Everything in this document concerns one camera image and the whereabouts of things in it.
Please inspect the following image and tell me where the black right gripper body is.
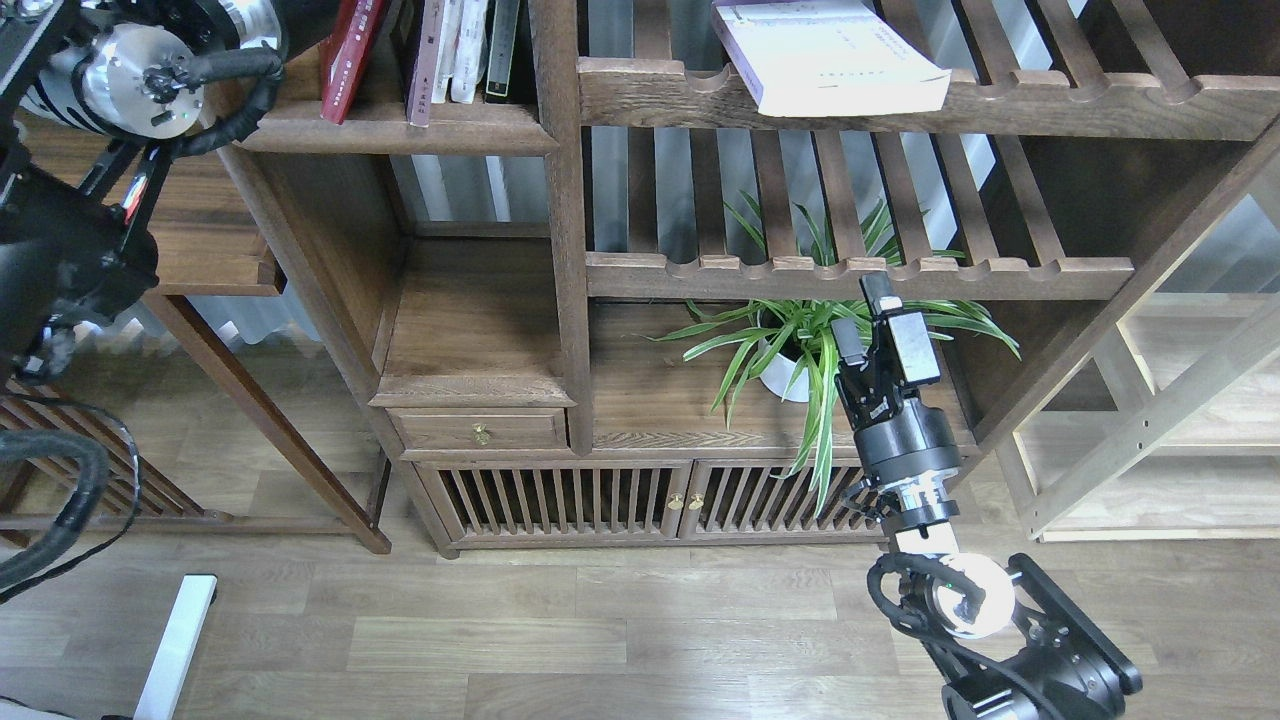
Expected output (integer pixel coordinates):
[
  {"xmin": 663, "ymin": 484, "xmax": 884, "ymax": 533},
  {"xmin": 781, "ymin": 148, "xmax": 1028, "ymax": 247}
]
[{"xmin": 837, "ymin": 351, "xmax": 961, "ymax": 491}]

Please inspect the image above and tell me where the maroon book with white characters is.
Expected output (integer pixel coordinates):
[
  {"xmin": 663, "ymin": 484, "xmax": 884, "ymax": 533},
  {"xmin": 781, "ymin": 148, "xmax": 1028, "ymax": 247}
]
[{"xmin": 404, "ymin": 1, "xmax": 445, "ymax": 127}]

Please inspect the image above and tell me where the red book with photos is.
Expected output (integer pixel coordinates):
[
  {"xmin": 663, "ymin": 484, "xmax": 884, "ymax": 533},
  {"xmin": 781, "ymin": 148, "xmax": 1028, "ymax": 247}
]
[{"xmin": 319, "ymin": 1, "xmax": 388, "ymax": 126}]

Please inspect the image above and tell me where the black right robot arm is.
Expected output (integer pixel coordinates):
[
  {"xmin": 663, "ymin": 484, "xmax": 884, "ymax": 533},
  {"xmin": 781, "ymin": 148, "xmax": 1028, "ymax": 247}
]
[{"xmin": 832, "ymin": 272, "xmax": 1143, "ymax": 719}]

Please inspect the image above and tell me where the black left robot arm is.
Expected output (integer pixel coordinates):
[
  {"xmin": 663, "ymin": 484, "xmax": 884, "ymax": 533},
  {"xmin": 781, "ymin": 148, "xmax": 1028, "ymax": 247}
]
[{"xmin": 1, "ymin": 1, "xmax": 340, "ymax": 383}]

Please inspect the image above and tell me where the light wooden shelf unit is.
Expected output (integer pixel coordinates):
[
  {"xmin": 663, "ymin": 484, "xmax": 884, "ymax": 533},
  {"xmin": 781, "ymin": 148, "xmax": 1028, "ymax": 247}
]
[{"xmin": 997, "ymin": 161, "xmax": 1279, "ymax": 542}]

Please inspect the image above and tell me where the white plant pot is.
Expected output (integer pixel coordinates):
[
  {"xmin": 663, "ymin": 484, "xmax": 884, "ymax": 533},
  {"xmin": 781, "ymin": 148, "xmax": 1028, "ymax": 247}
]
[{"xmin": 759, "ymin": 340, "xmax": 810, "ymax": 404}]

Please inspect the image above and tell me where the dark wooden bookshelf cabinet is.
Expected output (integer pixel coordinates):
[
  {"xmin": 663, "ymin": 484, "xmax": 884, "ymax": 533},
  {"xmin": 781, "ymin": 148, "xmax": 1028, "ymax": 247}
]
[{"xmin": 221, "ymin": 1, "xmax": 1277, "ymax": 557}]

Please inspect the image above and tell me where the dark green upright book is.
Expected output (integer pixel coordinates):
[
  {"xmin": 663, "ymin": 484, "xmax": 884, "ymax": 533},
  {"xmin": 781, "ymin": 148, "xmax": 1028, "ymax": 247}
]
[{"xmin": 484, "ymin": 0, "xmax": 524, "ymax": 102}]

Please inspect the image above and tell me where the white metal base bar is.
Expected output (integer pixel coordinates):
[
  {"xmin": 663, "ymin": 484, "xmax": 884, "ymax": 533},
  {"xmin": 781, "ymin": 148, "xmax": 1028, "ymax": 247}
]
[{"xmin": 131, "ymin": 573, "xmax": 218, "ymax": 719}]

